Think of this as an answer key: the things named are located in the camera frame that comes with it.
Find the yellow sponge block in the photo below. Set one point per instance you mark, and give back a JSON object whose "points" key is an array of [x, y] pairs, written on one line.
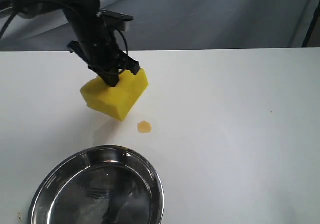
{"points": [[117, 101]]}

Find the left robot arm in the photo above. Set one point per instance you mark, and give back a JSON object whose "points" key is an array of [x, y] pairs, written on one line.
{"points": [[31, 8]]}

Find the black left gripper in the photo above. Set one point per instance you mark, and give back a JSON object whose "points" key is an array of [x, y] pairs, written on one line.
{"points": [[96, 43]]}

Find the grey fabric backdrop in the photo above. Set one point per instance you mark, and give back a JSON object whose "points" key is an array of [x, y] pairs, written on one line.
{"points": [[214, 24]]}

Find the brown liquid spill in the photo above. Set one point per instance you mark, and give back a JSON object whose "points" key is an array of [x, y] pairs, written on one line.
{"points": [[144, 127]]}

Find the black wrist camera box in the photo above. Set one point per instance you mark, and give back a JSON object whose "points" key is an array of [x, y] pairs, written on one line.
{"points": [[115, 20]]}

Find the round steel dish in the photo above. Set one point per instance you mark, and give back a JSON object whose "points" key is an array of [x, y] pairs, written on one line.
{"points": [[103, 184]]}

